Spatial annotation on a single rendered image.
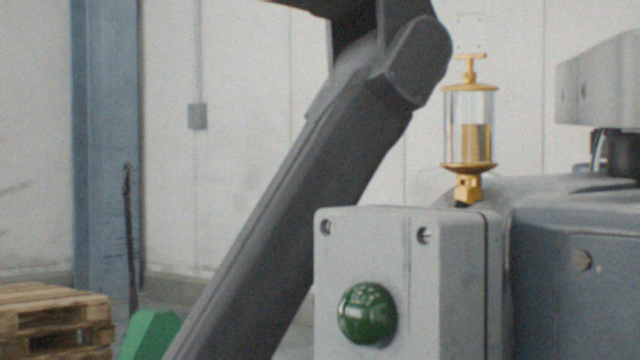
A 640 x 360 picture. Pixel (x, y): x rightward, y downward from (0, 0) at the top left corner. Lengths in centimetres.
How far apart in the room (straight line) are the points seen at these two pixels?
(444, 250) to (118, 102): 866
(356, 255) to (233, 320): 23
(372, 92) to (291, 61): 728
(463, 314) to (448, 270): 2
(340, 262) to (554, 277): 9
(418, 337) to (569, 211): 9
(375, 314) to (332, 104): 34
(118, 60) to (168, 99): 46
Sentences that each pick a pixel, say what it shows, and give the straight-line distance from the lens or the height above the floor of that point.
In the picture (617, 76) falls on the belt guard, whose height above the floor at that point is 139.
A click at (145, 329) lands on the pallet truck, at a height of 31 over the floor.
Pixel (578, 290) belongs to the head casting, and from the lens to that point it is 54.
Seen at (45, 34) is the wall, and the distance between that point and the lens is 937.
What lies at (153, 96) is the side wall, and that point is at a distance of 925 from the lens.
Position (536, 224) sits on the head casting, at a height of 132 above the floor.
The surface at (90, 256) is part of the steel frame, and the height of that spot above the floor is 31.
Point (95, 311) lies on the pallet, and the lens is 653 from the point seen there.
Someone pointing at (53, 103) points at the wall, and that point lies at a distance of 938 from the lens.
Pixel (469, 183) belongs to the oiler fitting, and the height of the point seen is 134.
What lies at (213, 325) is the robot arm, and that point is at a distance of 76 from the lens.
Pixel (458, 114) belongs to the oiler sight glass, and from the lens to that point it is 60.
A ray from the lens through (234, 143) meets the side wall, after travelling 854.
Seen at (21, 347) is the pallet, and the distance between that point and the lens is 639.
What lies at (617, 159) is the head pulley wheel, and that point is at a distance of 66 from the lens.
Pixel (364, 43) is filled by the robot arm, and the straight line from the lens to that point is 89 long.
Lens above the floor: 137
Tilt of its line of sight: 3 degrees down
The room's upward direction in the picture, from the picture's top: straight up
